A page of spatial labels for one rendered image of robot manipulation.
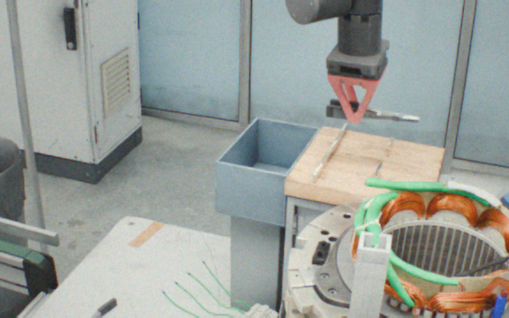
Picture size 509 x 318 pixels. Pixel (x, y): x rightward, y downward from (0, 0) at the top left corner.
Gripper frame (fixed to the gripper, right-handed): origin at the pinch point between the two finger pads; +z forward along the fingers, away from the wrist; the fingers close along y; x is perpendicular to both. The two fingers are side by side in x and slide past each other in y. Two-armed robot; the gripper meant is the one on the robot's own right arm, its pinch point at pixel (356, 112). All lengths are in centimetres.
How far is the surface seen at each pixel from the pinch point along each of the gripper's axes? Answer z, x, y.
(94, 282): 36, -43, 7
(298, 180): 8.5, -6.4, 5.6
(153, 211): 118, -109, -124
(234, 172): 9.4, -16.0, 4.9
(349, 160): 9.1, -1.3, -2.8
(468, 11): 41, 8, -198
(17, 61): 13, -86, -33
